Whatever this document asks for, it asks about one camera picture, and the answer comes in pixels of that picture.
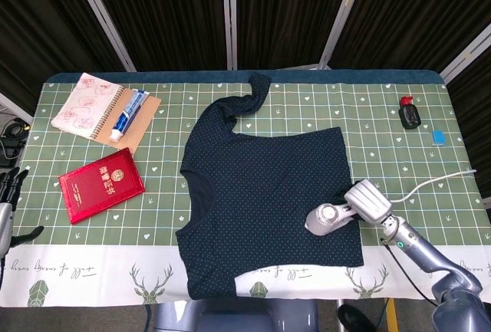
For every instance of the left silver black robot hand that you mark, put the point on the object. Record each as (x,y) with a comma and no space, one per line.
(7,221)

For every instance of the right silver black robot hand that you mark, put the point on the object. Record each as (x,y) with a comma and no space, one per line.
(368,201)

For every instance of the white handheld steamer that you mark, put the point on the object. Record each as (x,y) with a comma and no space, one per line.
(326,215)

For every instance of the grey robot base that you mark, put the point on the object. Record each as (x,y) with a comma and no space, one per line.
(238,318)

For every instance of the navy dotted t-shirt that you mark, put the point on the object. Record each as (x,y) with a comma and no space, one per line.
(268,178)

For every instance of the black bottle with red cap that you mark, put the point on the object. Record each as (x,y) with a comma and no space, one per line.
(409,117)

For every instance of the small blue eraser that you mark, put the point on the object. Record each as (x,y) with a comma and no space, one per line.
(438,137)

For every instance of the red certificate book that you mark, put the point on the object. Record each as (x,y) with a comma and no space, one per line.
(101,184)

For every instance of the white metal table leg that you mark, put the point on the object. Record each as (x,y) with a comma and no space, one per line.
(339,305)

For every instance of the green checked tablecloth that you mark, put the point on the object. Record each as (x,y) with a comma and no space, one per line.
(115,263)

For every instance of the black leather shoe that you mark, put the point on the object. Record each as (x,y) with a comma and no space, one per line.
(356,318)

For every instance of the dark blue table cover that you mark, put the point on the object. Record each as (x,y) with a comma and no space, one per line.
(345,76)

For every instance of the spiral notebook with kraft cover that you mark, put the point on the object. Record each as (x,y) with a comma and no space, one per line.
(86,106)

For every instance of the black folding screen panel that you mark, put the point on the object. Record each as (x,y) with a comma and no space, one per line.
(287,14)
(165,14)
(414,14)
(475,90)
(46,21)

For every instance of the blue white toothpaste tube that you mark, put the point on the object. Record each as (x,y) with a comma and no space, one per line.
(124,117)

